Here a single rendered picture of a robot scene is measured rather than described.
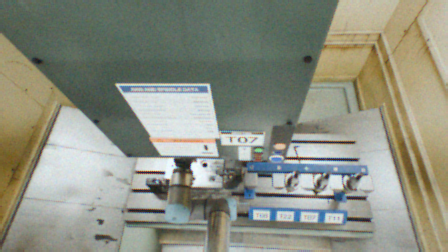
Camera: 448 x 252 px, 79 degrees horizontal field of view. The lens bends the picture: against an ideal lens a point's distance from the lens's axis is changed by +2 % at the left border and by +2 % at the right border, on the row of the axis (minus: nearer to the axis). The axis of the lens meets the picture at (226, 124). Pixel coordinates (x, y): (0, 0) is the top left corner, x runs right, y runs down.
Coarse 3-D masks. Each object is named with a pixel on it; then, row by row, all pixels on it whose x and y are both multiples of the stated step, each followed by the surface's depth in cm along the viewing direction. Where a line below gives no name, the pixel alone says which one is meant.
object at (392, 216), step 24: (336, 120) 170; (360, 120) 163; (384, 120) 154; (360, 144) 156; (384, 144) 150; (384, 168) 145; (384, 192) 140; (384, 216) 135; (408, 216) 131; (336, 240) 140; (360, 240) 135; (384, 240) 131; (408, 240) 127
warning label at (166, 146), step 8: (160, 144) 66; (168, 144) 66; (176, 144) 66; (184, 144) 66; (192, 144) 65; (200, 144) 65; (208, 144) 65; (160, 152) 71; (168, 152) 71; (176, 152) 70; (184, 152) 70; (192, 152) 70; (200, 152) 70; (208, 152) 69; (216, 152) 69
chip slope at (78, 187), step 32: (64, 128) 171; (96, 128) 178; (64, 160) 163; (96, 160) 169; (128, 160) 176; (32, 192) 150; (64, 192) 156; (96, 192) 161; (128, 192) 167; (32, 224) 144; (64, 224) 149; (96, 224) 154
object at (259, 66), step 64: (0, 0) 32; (64, 0) 32; (128, 0) 31; (192, 0) 31; (256, 0) 31; (320, 0) 30; (64, 64) 42; (128, 64) 41; (192, 64) 40; (256, 64) 40; (128, 128) 60; (256, 128) 57
